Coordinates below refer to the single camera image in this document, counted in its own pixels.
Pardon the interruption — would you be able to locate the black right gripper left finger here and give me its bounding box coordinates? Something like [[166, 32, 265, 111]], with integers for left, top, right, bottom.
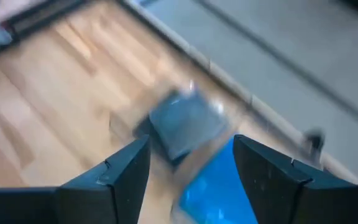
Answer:
[[0, 135, 151, 224]]

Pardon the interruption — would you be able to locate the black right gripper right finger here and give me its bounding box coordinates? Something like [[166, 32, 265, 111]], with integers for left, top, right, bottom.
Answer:
[[233, 134, 358, 224]]

